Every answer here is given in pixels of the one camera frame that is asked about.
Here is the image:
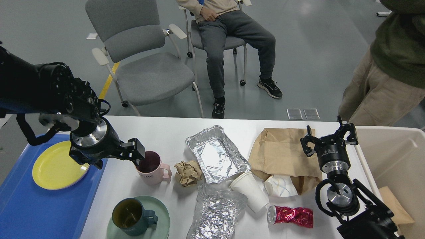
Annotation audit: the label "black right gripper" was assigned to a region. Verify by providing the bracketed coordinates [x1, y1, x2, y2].
[300, 116, 359, 174]

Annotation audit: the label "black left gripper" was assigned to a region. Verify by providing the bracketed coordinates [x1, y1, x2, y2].
[69, 118, 145, 169]

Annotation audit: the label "pink mug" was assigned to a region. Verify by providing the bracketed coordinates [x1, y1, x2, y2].
[135, 151, 172, 186]

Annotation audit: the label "teal mug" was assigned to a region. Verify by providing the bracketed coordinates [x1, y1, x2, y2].
[111, 198, 158, 236]

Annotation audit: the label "light green plate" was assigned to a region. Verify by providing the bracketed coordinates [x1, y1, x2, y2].
[106, 196, 170, 239]

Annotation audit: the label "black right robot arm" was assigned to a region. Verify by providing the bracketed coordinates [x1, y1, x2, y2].
[300, 116, 404, 239]

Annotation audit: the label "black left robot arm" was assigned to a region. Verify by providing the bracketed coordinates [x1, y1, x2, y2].
[0, 47, 145, 169]

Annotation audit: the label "metal floor plates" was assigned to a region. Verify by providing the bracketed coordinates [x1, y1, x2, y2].
[286, 108, 320, 120]

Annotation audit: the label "brown paper bag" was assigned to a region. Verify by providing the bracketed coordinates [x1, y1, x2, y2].
[248, 128, 323, 195]

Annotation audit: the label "crumpled brown paper ball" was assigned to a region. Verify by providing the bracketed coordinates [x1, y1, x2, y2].
[174, 160, 203, 187]

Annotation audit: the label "crushed white paper cup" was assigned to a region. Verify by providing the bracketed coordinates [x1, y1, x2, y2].
[264, 175, 298, 197]

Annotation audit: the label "beige plastic bin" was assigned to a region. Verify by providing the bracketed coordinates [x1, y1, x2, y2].
[356, 126, 425, 239]

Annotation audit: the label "crushed red can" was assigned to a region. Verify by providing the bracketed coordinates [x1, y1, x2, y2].
[267, 205, 314, 228]

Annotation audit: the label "standing person green hoodie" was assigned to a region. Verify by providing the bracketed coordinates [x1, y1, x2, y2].
[338, 0, 425, 126]

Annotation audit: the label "yellow plate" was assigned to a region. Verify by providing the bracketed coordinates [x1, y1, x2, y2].
[32, 141, 90, 190]

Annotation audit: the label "aluminium foil tray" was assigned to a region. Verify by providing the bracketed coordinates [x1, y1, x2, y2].
[186, 125, 251, 184]

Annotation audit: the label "empty grey chair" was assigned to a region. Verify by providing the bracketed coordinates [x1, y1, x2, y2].
[85, 0, 204, 118]

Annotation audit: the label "brown paper in bin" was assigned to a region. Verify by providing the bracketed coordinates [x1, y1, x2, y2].
[379, 186, 415, 226]

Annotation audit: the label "crumpled aluminium foil sheet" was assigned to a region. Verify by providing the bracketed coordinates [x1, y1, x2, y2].
[186, 184, 248, 239]

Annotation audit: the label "blue plastic tray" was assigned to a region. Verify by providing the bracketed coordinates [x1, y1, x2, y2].
[0, 134, 104, 239]

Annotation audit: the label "occupied grey chair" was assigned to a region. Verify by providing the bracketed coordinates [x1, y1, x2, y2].
[179, 5, 247, 86]

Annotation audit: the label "seated person grey trousers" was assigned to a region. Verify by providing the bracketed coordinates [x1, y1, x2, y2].
[177, 0, 283, 119]

